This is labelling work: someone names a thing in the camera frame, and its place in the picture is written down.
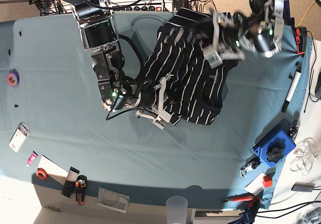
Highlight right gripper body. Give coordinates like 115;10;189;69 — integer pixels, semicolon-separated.
137;90;172;129

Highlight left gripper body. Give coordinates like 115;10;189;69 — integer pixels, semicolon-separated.
202;15;245;68

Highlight navy white striped t-shirt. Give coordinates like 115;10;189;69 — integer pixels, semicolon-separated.
137;8;238;125

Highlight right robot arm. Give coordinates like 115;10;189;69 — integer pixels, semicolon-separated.
64;0;172;129

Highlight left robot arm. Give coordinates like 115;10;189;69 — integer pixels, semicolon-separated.
202;0;284;68

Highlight power strip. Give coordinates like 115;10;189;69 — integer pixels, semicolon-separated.
125;5;170;12

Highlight white black marker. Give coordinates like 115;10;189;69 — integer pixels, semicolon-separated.
281;67;301;113

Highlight orange black clamp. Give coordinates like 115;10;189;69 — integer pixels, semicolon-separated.
295;27;307;55

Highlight teal table cloth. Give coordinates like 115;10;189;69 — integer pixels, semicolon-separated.
1;15;310;208

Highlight orange black pliers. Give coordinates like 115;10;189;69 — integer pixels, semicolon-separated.
75;175;87;205

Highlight black remote control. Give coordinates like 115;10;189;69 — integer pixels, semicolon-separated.
61;167;80;198

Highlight frosted plastic cup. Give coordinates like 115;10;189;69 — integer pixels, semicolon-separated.
166;196;188;224

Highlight white paper sheet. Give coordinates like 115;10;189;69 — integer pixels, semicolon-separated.
38;155;68;177

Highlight metal carabiner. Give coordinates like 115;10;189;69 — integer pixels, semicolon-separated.
240;157;261;178

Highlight blue box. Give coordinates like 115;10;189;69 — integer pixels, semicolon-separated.
253;119;296;168

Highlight pink tube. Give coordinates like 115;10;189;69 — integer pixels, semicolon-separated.
27;151;38;167

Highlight orange tape roll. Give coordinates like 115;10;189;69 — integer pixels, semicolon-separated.
36;168;49;181

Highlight black star knob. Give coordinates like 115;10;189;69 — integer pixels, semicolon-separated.
266;147;284;163

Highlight white card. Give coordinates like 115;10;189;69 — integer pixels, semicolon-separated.
245;173;266;196

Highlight plastic blister pack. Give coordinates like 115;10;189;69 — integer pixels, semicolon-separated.
9;122;30;153

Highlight red screwdriver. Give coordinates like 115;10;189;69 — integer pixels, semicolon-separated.
221;195;254;203

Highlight red cube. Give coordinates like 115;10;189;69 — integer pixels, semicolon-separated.
263;175;273;188

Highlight purple tape roll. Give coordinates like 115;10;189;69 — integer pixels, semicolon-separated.
7;69;20;87

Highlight blue clamp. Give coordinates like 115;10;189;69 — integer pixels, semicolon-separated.
229;197;261;224

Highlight grey adapter box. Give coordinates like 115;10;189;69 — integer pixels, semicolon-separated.
291;183;314;192

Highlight white cable bundle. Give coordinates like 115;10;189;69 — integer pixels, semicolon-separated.
290;138;319;176

